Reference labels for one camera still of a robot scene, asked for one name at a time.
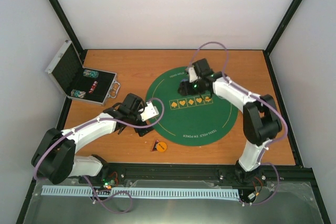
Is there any orange small blind button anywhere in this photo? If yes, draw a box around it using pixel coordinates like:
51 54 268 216
155 142 167 153

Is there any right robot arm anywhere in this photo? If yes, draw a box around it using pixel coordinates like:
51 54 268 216
178 59 288 183

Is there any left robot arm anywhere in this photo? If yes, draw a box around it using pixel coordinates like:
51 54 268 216
31 93 161 185

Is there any round green poker mat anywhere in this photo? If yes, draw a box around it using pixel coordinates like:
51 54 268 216
145 67 239 146

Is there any red black triangular all-in marker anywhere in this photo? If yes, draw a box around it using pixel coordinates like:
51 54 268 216
151 140 160 152

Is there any aluminium poker chip case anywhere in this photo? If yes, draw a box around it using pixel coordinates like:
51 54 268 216
45 40 121 105

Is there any red black card box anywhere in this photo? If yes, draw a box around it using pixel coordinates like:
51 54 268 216
88 80 98 94

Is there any near poker chip stack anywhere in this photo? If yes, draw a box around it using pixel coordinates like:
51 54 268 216
70 89 86 99

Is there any poker chip stack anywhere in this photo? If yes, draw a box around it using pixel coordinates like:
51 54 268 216
82 69 99 78
70 89 86 99

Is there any far poker chip stack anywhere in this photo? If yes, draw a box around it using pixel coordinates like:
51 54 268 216
82 69 99 78

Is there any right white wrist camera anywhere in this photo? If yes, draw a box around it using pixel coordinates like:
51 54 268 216
186 66 198 83

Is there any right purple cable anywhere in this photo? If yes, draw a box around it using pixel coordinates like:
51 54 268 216
187 41 289 207

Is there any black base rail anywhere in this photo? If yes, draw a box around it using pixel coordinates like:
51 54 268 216
34 162 316 188

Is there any light blue cable duct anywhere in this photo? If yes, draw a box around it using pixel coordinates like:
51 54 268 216
40 185 239 201

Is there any right black frame post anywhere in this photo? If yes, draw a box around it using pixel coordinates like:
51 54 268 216
264 0 303 57

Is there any black frame post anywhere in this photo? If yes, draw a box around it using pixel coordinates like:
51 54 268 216
264 0 303 57
48 0 84 53

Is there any left black frame post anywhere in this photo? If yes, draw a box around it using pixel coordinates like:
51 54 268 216
48 0 84 53

